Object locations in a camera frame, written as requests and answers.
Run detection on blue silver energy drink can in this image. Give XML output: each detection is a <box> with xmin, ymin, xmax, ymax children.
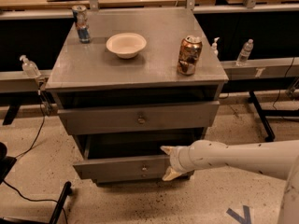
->
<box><xmin>72</xmin><ymin>6</ymin><xmax>91</xmax><ymax>43</ymax></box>

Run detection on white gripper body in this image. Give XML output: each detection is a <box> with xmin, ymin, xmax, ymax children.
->
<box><xmin>170</xmin><ymin>146</ymin><xmax>190</xmax><ymax>174</ymax></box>

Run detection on black wheeled table leg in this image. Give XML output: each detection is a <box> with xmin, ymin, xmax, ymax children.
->
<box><xmin>249</xmin><ymin>91</ymin><xmax>299</xmax><ymax>142</ymax></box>

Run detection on brown soda can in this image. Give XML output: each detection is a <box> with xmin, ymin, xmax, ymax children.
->
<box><xmin>177</xmin><ymin>35</ymin><xmax>203</xmax><ymax>76</ymax></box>

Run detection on grey metal rail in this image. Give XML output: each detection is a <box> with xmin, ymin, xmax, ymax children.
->
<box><xmin>0</xmin><ymin>57</ymin><xmax>299</xmax><ymax>93</ymax></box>

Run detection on left hand sanitizer bottle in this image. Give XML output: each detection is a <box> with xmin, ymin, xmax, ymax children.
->
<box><xmin>20</xmin><ymin>55</ymin><xmax>41</xmax><ymax>78</ymax></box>

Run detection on black floor cable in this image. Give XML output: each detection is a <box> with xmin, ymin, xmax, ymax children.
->
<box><xmin>3</xmin><ymin>105</ymin><xmax>69</xmax><ymax>224</ymax></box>

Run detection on black stand leg left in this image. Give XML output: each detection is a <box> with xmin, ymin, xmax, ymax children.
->
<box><xmin>49</xmin><ymin>181</ymin><xmax>72</xmax><ymax>224</ymax></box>

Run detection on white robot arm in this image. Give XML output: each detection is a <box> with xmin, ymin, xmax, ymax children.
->
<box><xmin>161</xmin><ymin>140</ymin><xmax>299</xmax><ymax>224</ymax></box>

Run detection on clear water bottle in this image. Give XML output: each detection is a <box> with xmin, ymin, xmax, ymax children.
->
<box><xmin>236</xmin><ymin>39</ymin><xmax>253</xmax><ymax>66</ymax></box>

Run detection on small white pump bottle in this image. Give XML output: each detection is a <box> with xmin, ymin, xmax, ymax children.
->
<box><xmin>211</xmin><ymin>37</ymin><xmax>220</xmax><ymax>56</ymax></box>

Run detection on grey drawer cabinet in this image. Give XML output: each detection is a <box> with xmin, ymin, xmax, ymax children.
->
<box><xmin>45</xmin><ymin>7</ymin><xmax>230</xmax><ymax>186</ymax></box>

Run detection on grey top drawer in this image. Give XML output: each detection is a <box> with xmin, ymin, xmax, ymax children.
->
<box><xmin>58</xmin><ymin>101</ymin><xmax>220</xmax><ymax>135</ymax></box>

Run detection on blue tape floor mark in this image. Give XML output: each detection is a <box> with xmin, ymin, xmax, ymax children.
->
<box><xmin>225</xmin><ymin>204</ymin><xmax>252</xmax><ymax>224</ymax></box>

